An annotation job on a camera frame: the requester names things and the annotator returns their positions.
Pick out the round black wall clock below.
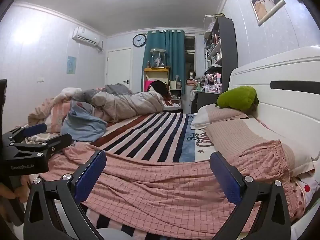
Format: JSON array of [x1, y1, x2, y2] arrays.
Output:
[[132, 34, 147, 48]]

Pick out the beige and pink pillow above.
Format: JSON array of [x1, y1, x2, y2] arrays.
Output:
[[204, 118, 317, 178]]

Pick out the white door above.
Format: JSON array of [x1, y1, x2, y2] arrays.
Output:
[[107, 48, 132, 92]]

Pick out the window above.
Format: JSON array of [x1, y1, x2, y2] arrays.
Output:
[[184, 36, 196, 80]]

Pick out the pink patterned quilt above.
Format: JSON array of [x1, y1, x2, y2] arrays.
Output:
[[27, 87, 83, 133]]

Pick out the light blue wall poster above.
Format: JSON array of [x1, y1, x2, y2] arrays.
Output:
[[66, 56, 77, 75]]

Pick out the white bed headboard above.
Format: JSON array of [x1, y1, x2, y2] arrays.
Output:
[[229, 45, 320, 160]]

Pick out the white air conditioner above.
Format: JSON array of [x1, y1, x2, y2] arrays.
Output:
[[72, 27, 103, 52]]

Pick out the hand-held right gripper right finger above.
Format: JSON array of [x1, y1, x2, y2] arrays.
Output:
[[209, 151, 292, 240]]

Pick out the pink and white pillow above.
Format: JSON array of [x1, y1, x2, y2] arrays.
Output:
[[191, 104, 250, 130]]

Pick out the teal curtain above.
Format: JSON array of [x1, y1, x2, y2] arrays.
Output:
[[142, 29, 186, 95]]

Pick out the framed wall photo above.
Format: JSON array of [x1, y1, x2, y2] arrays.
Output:
[[250, 0, 286, 27]]

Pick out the grey and beige duvet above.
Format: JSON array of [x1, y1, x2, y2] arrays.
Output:
[[71, 84, 164, 123]]

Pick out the dark plush toy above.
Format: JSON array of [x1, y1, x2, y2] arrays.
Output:
[[150, 80, 170, 98]]

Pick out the light blue cloth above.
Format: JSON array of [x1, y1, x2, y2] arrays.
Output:
[[61, 101, 108, 142]]

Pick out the person's left hand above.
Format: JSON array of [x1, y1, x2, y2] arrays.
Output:
[[0, 181, 17, 201]]

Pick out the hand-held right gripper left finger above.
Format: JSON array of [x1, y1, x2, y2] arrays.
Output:
[[23, 150, 107, 240]]

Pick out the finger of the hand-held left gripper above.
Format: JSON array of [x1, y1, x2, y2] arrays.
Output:
[[2, 123, 48, 145], [7, 133, 73, 157]]

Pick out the pink doll display box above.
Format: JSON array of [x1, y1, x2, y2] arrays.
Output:
[[204, 72, 223, 93]]

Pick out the polka dot bed sheet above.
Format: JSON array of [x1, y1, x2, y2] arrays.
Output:
[[291, 175, 320, 220]]

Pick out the dark grey desk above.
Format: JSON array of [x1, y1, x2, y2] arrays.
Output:
[[191, 90, 225, 114]]

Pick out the glass display case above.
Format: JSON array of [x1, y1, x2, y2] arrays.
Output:
[[150, 49, 167, 68]]

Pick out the dark grey bookshelf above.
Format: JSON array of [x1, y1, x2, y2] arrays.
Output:
[[204, 14, 238, 98]]

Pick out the white storage cart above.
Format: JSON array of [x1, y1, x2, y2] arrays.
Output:
[[169, 80, 183, 110]]

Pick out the green plush toy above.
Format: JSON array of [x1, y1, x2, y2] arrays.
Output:
[[216, 86, 260, 110]]

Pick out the striped plush blanket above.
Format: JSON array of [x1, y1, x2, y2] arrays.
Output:
[[30, 112, 218, 240]]

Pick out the yellow topped shelf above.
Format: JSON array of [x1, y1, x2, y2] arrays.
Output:
[[143, 67, 170, 92]]

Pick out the pink checked pants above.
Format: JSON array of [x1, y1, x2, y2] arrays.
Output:
[[47, 140, 308, 238]]

